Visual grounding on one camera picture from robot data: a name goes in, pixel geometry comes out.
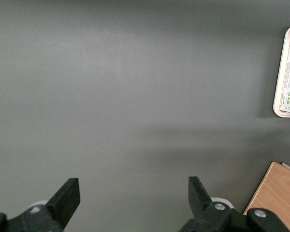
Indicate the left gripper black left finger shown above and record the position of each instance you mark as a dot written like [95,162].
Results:
[62,205]

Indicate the wooden drawer cabinet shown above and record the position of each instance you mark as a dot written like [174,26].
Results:
[278,193]

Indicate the beige plastic tray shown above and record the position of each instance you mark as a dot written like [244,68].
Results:
[281,72]

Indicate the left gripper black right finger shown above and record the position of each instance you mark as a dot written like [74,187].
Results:
[198,200]

